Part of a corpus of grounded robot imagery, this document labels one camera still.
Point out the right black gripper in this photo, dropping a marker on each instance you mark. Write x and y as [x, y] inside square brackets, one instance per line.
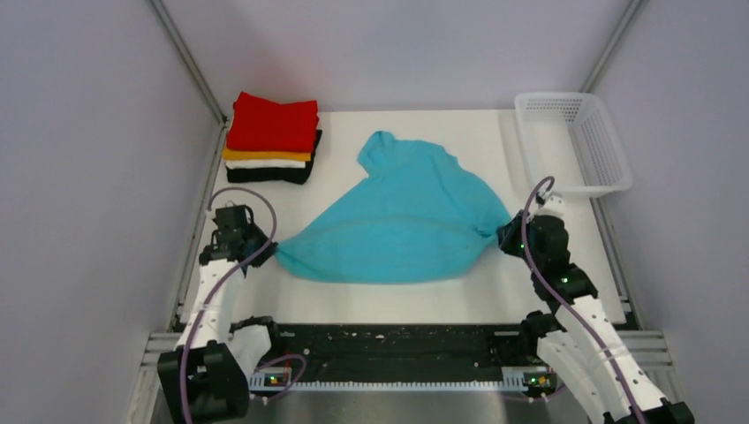
[508, 232]

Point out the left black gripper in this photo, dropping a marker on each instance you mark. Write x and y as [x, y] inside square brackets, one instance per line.
[264, 255]

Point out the turquoise t shirt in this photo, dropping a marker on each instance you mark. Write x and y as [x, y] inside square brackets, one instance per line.
[418, 216]

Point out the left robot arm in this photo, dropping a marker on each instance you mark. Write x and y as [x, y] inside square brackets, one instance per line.
[204, 378]

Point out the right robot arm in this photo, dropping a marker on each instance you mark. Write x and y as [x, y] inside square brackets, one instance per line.
[576, 338]

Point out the white folded t shirt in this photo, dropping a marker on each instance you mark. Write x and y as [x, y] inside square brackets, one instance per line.
[265, 163]

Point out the orange folded t shirt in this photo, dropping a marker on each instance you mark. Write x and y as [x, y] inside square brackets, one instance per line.
[238, 155]

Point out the red folded t shirt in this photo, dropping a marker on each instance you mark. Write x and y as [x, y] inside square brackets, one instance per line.
[262, 125]

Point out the white plastic basket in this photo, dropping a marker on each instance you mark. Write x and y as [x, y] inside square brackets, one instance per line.
[571, 137]

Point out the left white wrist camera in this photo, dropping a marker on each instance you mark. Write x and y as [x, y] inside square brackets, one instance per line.
[231, 216]

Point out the white cable duct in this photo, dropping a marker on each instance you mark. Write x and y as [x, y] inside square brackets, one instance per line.
[392, 386]

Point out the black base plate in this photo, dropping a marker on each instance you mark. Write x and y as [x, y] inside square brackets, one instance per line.
[420, 370]

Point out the aluminium frame rail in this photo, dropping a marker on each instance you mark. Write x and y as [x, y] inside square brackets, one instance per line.
[486, 345]

